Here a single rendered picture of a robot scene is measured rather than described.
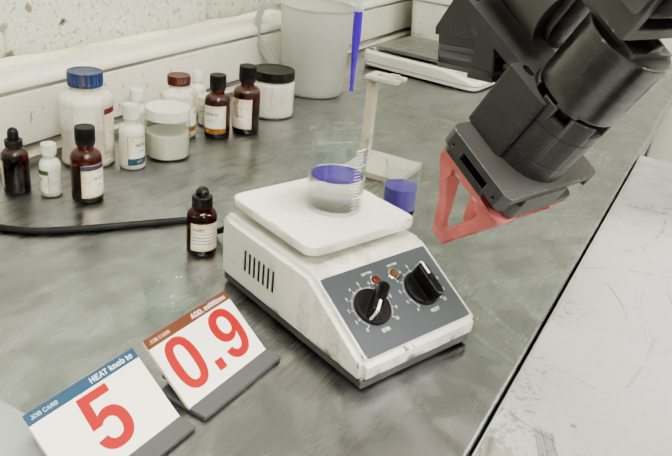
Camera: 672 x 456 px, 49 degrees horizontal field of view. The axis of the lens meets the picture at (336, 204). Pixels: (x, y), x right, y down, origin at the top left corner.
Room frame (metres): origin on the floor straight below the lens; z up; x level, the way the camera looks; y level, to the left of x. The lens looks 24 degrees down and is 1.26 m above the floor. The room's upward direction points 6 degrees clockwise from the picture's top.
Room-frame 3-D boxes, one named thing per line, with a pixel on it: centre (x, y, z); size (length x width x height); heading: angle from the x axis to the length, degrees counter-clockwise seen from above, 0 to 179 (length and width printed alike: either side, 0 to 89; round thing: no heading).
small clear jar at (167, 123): (0.90, 0.23, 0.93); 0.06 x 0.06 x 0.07
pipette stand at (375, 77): (0.92, -0.06, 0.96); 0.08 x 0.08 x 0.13; 64
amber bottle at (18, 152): (0.74, 0.36, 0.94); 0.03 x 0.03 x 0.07
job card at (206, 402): (0.46, 0.08, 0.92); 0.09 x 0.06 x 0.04; 151
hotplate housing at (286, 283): (0.57, -0.01, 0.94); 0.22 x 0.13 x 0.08; 42
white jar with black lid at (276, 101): (1.11, 0.12, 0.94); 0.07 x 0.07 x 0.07
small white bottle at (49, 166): (0.74, 0.32, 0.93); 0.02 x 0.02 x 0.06
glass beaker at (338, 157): (0.59, 0.00, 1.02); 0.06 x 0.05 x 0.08; 148
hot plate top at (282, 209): (0.59, 0.01, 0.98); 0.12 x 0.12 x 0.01; 42
